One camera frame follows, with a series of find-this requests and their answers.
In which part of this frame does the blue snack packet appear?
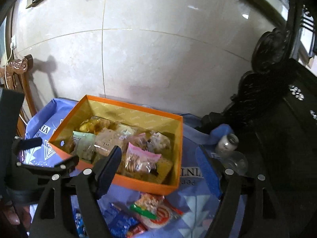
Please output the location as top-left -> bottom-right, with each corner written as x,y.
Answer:
102,203 -> 148,238

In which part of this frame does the clear glass mug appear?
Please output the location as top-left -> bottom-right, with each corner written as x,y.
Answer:
222,151 -> 248,176

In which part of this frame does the blue patterned tablecloth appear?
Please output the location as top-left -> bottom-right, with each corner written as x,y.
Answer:
22,98 -> 219,237

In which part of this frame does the brown cracker packet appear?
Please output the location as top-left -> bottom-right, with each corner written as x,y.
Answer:
94,128 -> 124,156

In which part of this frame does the white red noodle packet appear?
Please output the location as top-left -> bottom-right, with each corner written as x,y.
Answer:
129,193 -> 183,229

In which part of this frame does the pink cookie packet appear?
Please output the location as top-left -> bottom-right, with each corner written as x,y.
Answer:
125,143 -> 162,174

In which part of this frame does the wooden chair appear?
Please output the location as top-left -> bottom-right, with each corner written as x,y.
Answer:
0,54 -> 38,139

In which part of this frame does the dark carved wooden furniture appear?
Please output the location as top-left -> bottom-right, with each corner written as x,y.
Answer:
200,0 -> 316,237

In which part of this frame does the orange cardboard box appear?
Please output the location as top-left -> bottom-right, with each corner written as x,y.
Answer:
48,95 -> 183,196

